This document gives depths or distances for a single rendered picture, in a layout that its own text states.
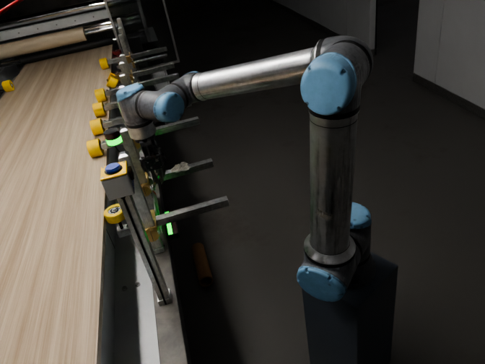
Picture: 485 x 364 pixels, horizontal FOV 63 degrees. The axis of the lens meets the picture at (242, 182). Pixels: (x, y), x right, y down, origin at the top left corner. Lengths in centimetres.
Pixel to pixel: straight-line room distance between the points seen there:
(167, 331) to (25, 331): 39
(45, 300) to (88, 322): 19
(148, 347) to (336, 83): 101
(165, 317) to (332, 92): 88
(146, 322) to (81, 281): 30
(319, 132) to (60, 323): 84
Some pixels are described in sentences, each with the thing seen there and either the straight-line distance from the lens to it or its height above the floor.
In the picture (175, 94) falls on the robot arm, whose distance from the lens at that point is 124.
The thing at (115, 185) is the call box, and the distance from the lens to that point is 109.
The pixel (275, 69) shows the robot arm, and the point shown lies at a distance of 110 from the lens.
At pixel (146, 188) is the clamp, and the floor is 86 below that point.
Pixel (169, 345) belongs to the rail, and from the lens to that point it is 130.
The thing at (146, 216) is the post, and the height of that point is 88.
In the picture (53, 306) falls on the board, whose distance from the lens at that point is 129.
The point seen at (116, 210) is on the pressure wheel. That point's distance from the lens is 153.
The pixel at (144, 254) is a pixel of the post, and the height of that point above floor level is 93.
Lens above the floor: 172
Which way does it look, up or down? 33 degrees down
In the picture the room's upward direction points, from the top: 11 degrees counter-clockwise
